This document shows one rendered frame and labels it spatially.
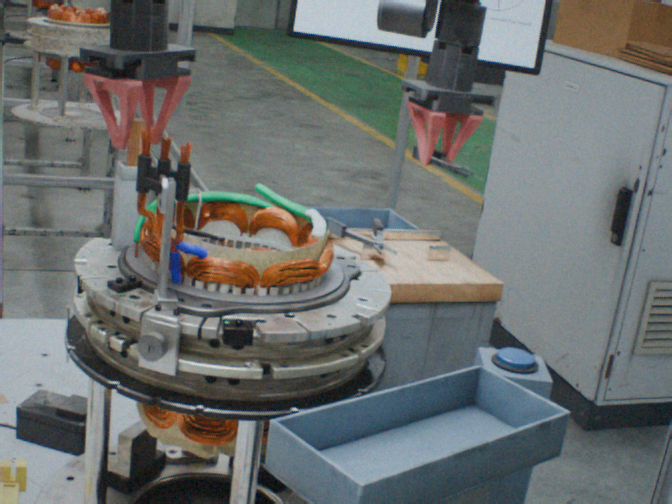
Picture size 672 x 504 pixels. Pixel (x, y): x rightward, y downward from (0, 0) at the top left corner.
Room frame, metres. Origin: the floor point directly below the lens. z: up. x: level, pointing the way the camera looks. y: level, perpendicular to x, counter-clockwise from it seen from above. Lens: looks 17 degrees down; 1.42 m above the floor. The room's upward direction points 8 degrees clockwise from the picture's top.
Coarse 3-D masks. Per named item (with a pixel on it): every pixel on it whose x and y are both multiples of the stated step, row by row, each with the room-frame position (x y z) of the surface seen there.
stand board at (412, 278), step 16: (336, 240) 1.18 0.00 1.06; (352, 240) 1.19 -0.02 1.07; (400, 256) 1.15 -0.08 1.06; (416, 256) 1.16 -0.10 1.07; (464, 256) 1.19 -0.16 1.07; (384, 272) 1.08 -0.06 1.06; (400, 272) 1.09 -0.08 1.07; (416, 272) 1.10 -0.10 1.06; (432, 272) 1.11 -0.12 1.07; (448, 272) 1.12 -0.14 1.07; (464, 272) 1.12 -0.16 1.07; (480, 272) 1.13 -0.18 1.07; (400, 288) 1.05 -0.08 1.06; (416, 288) 1.06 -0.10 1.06; (432, 288) 1.07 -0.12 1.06; (448, 288) 1.07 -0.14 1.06; (464, 288) 1.08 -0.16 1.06; (480, 288) 1.09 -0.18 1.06; (496, 288) 1.10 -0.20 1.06
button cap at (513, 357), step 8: (504, 352) 0.93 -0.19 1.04; (512, 352) 0.94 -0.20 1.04; (520, 352) 0.94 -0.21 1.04; (528, 352) 0.94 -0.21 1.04; (504, 360) 0.92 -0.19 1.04; (512, 360) 0.92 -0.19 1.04; (520, 360) 0.92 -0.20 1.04; (528, 360) 0.92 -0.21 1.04; (520, 368) 0.92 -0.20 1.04; (528, 368) 0.92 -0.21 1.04
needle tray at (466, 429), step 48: (432, 384) 0.80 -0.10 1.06; (480, 384) 0.84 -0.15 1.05; (288, 432) 0.66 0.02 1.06; (336, 432) 0.72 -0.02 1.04; (384, 432) 0.76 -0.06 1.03; (432, 432) 0.77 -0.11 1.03; (480, 432) 0.78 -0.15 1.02; (528, 432) 0.73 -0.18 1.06; (288, 480) 0.65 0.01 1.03; (336, 480) 0.62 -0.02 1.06; (384, 480) 0.61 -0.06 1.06; (432, 480) 0.65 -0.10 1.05; (480, 480) 0.69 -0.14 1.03
